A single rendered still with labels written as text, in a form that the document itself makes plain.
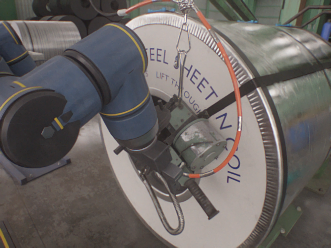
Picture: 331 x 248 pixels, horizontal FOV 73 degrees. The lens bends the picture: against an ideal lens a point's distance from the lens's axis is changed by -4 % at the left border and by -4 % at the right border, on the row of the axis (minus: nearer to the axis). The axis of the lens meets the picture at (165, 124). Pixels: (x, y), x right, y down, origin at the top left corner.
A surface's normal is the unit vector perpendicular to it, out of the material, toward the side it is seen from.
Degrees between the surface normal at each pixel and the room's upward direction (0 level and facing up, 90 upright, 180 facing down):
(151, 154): 24
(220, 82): 90
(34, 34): 56
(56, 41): 71
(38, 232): 0
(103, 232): 0
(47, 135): 90
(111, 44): 45
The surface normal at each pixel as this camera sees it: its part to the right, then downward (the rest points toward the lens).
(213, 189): -0.74, 0.24
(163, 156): 0.73, 0.33
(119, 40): 0.38, -0.33
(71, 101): 0.72, 0.11
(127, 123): 0.19, 0.64
